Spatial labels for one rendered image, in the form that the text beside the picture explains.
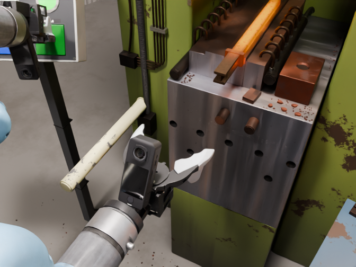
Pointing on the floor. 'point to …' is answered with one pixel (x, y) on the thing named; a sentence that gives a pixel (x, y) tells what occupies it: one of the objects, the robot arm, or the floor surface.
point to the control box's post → (55, 96)
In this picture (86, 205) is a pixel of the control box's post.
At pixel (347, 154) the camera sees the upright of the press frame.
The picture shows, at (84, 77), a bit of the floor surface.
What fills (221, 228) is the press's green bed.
